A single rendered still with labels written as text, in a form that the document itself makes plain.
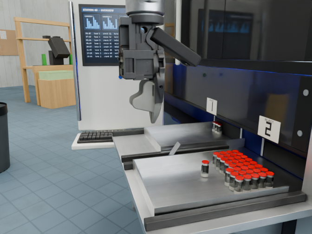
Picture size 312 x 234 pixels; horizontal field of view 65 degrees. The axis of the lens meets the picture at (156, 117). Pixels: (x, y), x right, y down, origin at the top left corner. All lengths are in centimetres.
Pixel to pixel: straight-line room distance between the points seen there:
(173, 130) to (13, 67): 1083
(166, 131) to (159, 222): 65
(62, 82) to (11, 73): 548
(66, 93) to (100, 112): 507
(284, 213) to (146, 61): 45
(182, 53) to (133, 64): 10
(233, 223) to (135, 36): 43
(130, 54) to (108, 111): 99
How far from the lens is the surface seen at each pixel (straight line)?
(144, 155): 84
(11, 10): 1192
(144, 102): 50
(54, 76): 631
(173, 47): 51
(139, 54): 47
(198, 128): 120
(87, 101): 143
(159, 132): 113
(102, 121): 145
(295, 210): 68
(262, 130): 80
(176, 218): 55
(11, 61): 1170
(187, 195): 66
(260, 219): 62
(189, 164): 82
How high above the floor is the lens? 122
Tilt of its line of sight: 14 degrees down
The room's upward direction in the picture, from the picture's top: straight up
